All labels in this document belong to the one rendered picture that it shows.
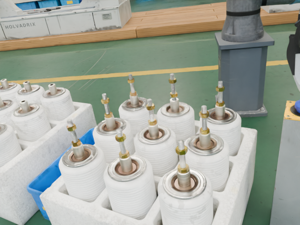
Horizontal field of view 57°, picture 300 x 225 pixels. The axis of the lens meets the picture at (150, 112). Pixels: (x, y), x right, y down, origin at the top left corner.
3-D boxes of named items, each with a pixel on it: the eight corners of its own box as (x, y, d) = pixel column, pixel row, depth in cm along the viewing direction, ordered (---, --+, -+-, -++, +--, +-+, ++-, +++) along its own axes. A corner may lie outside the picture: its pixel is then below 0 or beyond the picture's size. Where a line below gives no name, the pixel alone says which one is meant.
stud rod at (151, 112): (153, 131, 61) (149, 101, 57) (150, 130, 61) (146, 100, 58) (156, 129, 61) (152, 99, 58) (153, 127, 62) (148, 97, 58)
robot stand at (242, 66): (214, 97, 128) (214, 32, 113) (256, 95, 125) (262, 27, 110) (219, 118, 112) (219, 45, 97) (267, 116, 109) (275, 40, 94)
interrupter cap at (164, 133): (162, 148, 58) (161, 146, 57) (131, 142, 61) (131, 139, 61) (176, 129, 63) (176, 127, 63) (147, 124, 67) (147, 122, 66)
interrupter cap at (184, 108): (190, 117, 67) (190, 114, 67) (160, 119, 68) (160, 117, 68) (189, 102, 74) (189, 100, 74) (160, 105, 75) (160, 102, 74)
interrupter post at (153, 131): (156, 139, 61) (155, 127, 59) (147, 138, 62) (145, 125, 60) (161, 134, 63) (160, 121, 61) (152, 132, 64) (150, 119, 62)
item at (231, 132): (204, 187, 71) (202, 128, 62) (200, 163, 79) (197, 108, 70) (242, 185, 70) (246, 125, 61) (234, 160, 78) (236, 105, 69)
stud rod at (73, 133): (75, 150, 58) (66, 119, 55) (80, 148, 59) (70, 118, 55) (77, 152, 57) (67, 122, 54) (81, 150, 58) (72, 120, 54)
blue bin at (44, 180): (98, 154, 100) (91, 127, 94) (124, 160, 96) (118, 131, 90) (38, 218, 77) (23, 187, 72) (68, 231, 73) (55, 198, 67)
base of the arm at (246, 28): (219, 33, 111) (219, 7, 106) (258, 29, 109) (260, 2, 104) (223, 43, 98) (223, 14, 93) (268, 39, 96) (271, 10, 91)
